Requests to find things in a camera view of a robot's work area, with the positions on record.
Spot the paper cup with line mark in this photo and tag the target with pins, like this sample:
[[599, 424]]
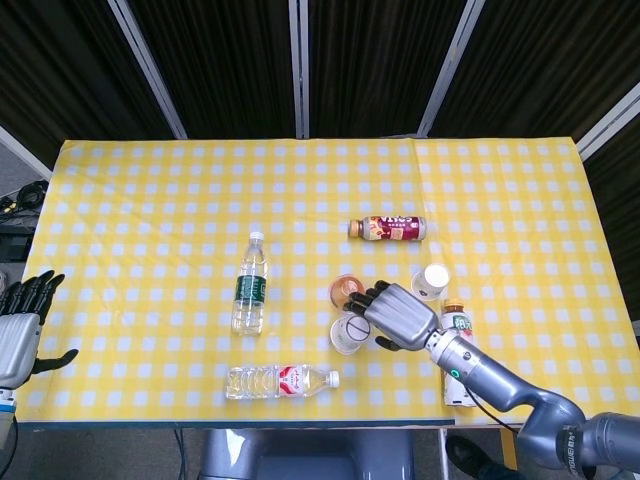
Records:
[[352, 330]]

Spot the dark partition panel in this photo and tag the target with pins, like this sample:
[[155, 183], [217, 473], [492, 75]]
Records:
[[375, 65], [60, 65], [550, 65], [220, 65]]

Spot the green label water bottle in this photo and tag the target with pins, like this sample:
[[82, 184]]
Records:
[[250, 295]]

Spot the red label water bottle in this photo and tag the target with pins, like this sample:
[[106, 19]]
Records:
[[280, 382]]

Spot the white partition frame post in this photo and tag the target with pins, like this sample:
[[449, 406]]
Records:
[[25, 155], [450, 70], [607, 122], [150, 70], [299, 65]]

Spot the yellow checkered tablecloth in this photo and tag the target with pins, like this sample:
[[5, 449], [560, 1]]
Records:
[[150, 200]]

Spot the orange jelly cup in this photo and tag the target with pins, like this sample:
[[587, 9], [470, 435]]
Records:
[[344, 287]]

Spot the white floral paper cup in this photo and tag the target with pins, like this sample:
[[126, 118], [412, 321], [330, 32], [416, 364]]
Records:
[[342, 351], [432, 280]]

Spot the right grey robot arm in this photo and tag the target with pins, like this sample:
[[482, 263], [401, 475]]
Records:
[[500, 382]]

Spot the maroon label drink bottle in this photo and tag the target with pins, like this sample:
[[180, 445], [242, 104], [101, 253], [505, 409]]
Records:
[[390, 228]]

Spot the black shoe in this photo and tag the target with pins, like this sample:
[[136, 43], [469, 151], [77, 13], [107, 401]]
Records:
[[470, 455]]

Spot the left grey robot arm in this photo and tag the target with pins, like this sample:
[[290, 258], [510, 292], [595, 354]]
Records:
[[5, 415]]

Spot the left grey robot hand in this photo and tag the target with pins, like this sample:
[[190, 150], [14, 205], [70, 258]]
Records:
[[17, 345]]

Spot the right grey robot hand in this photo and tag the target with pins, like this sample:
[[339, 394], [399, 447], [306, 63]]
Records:
[[400, 315]]

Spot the white drink bottle gold cap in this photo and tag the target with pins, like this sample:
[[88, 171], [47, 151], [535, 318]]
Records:
[[457, 320]]

